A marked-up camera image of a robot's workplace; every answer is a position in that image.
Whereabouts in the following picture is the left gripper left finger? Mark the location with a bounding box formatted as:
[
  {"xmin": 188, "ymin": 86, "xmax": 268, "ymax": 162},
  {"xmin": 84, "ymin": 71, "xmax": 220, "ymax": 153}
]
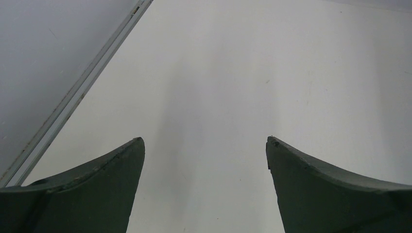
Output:
[{"xmin": 0, "ymin": 137, "xmax": 145, "ymax": 233}]

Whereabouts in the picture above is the left aluminium frame profile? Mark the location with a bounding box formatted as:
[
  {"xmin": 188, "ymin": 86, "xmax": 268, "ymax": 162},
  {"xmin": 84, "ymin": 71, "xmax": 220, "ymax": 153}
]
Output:
[{"xmin": 0, "ymin": 0, "xmax": 151, "ymax": 187}]

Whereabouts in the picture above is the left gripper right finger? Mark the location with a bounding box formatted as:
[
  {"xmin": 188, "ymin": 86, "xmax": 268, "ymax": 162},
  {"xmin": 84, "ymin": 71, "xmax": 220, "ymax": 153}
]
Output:
[{"xmin": 266, "ymin": 136, "xmax": 412, "ymax": 233}]

